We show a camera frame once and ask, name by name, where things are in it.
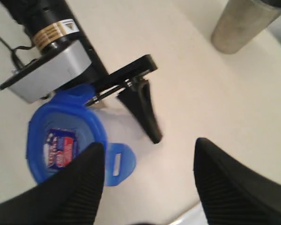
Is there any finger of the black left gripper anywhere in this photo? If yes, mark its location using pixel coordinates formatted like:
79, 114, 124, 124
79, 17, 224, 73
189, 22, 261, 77
117, 79, 163, 144

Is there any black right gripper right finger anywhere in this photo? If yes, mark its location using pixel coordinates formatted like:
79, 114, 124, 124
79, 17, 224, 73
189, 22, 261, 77
193, 137, 281, 225

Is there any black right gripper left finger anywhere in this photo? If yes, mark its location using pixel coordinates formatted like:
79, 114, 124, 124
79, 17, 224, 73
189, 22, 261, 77
0, 142, 105, 225

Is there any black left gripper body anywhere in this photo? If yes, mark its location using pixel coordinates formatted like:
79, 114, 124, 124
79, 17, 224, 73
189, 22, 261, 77
0, 40, 157, 105

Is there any blue plastic lid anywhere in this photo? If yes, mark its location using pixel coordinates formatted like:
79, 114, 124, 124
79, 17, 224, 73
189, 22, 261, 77
26, 84, 136, 187

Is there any stainless steel cup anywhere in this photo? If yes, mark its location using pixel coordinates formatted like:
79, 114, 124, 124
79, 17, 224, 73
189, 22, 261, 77
211, 0, 281, 54

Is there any clear plastic container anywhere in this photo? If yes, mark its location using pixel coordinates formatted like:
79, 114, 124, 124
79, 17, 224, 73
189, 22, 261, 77
93, 108, 153, 148

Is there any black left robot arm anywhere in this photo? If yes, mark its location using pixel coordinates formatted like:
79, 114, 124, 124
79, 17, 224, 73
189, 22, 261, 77
0, 0, 163, 144

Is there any white plastic tray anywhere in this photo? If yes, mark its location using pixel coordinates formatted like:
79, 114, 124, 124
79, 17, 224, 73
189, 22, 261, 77
169, 203, 208, 225

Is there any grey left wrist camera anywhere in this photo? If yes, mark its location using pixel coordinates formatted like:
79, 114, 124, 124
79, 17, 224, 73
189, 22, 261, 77
9, 41, 91, 104

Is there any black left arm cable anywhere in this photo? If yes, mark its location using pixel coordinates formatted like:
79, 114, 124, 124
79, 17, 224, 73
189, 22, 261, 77
0, 28, 42, 73

